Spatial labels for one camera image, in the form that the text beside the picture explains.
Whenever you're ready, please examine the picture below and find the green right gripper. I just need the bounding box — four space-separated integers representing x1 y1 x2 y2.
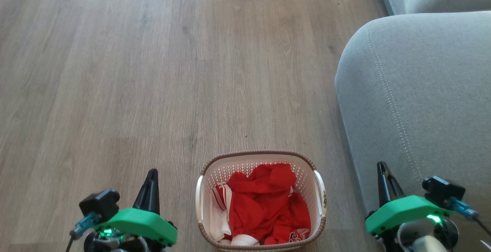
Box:
365 161 456 236

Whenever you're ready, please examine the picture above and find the blue-plug left camera cable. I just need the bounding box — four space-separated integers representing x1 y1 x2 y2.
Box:
64 212 101 252

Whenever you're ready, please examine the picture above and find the blue-plug right camera cable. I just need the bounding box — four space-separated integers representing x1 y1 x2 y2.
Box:
446 197 491 238

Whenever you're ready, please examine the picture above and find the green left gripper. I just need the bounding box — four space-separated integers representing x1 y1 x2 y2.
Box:
94 169 178 247

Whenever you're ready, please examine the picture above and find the blue-plug camera cable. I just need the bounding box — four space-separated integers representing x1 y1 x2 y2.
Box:
64 212 101 252
446 197 491 238

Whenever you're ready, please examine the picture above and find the red garment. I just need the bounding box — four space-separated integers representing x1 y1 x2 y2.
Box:
220 163 311 245

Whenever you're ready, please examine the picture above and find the white brown-rimmed laundry basket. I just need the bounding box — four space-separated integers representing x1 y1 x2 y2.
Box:
195 150 327 251

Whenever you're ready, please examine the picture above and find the white red-striped garment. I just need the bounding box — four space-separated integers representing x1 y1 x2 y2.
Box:
209 184 260 246

